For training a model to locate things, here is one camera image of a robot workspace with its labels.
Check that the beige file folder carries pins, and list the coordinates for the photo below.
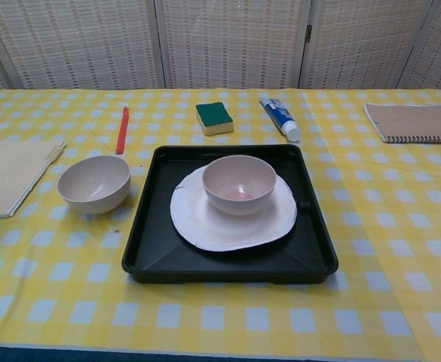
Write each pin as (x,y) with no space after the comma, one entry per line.
(9,173)

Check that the red pen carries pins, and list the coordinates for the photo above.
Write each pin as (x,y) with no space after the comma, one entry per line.
(122,132)

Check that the black square plastic tray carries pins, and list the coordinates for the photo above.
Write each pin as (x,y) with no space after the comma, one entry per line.
(227,264)

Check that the woven folding screen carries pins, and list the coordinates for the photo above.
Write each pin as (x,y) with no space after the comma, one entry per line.
(220,41)

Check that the brown spiral notebook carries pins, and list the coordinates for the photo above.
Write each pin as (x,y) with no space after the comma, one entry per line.
(416,120)

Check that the yellow white checked tablecloth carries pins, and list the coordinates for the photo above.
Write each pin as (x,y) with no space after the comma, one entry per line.
(73,286)

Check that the green yellow sponge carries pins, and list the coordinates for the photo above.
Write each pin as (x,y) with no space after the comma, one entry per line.
(214,117)

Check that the white paper plate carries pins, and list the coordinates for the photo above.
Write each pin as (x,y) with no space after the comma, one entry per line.
(235,232)

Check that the blue white toothpaste tube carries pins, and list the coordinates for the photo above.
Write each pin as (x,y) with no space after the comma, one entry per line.
(280,117)

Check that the beige bowl with pink stain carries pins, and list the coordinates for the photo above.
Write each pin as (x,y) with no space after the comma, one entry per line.
(239,181)

